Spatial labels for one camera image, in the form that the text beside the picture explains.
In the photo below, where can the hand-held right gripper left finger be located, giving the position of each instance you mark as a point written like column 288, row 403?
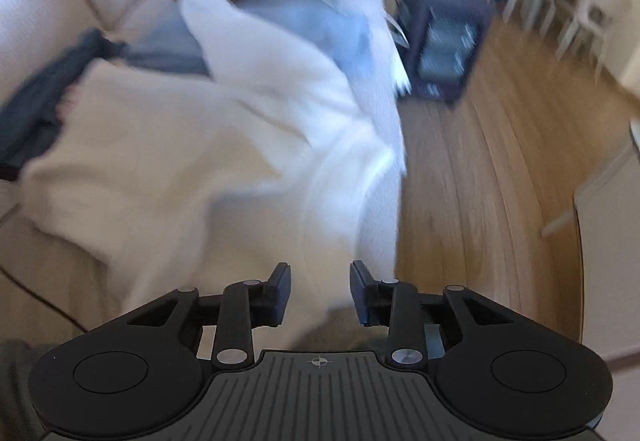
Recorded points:
column 281, row 293

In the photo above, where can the light blue sweater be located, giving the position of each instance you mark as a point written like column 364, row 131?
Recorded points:
column 310, row 26

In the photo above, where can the white knit sweater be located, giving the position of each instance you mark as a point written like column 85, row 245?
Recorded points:
column 225, row 146

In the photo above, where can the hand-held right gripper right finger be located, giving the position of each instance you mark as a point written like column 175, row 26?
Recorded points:
column 360, row 293

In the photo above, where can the dark space heater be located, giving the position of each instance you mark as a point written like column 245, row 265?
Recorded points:
column 450, row 21

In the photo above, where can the dark blue garment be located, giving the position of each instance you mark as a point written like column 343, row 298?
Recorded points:
column 45, row 91

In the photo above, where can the person's grey clothing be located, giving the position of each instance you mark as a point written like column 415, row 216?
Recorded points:
column 17, row 396

